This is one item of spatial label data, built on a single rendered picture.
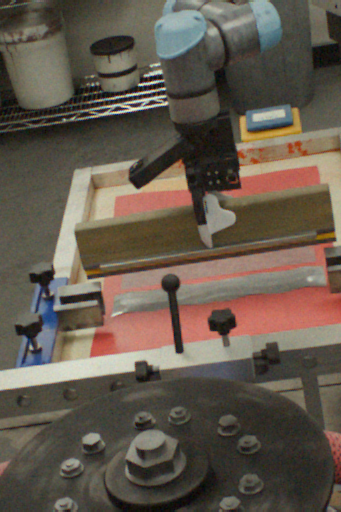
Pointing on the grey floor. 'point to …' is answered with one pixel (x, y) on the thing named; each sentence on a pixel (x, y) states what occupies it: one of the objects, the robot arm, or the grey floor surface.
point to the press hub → (174, 454)
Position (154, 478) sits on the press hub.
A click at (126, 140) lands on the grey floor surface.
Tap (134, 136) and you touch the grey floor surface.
